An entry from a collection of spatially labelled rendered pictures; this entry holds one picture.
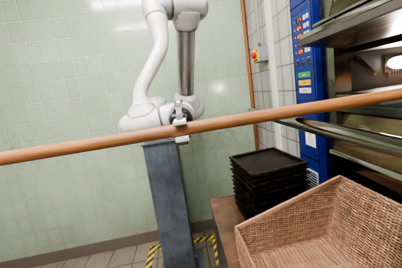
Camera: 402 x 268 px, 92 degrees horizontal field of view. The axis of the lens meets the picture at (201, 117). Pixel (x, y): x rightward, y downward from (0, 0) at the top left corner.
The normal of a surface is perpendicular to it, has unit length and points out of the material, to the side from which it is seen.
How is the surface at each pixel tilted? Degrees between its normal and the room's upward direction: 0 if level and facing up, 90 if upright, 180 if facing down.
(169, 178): 90
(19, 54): 90
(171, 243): 90
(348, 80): 90
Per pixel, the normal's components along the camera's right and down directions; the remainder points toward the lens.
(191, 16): 0.41, 0.60
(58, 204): 0.11, 0.12
